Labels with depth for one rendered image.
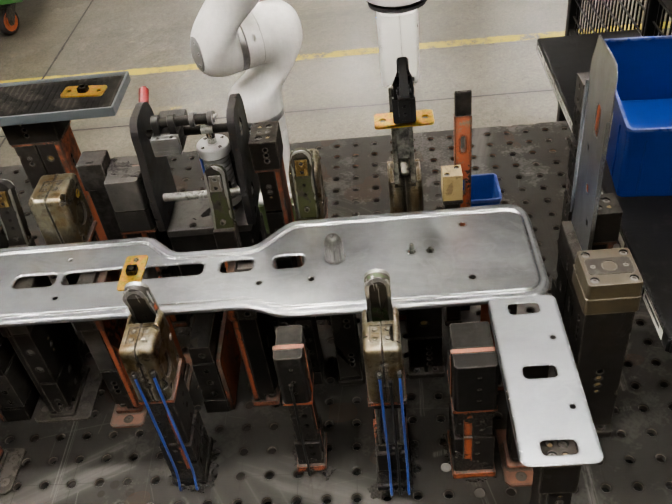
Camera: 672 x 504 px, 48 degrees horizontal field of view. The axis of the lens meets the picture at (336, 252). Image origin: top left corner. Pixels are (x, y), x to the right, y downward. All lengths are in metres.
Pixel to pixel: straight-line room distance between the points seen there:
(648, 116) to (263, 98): 0.76
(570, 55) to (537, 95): 1.92
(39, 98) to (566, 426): 1.10
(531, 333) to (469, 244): 0.21
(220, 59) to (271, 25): 0.13
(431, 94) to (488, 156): 1.71
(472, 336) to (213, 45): 0.77
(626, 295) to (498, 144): 0.96
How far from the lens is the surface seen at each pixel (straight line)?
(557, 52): 1.74
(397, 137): 1.28
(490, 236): 1.27
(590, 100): 1.16
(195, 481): 1.35
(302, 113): 3.62
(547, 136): 2.07
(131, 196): 1.41
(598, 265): 1.14
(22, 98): 1.59
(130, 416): 1.50
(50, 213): 1.43
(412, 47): 0.99
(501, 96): 3.63
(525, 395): 1.05
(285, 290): 1.20
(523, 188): 1.88
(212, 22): 1.54
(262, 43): 1.58
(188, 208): 1.48
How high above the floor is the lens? 1.82
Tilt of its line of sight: 41 degrees down
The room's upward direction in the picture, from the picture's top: 8 degrees counter-clockwise
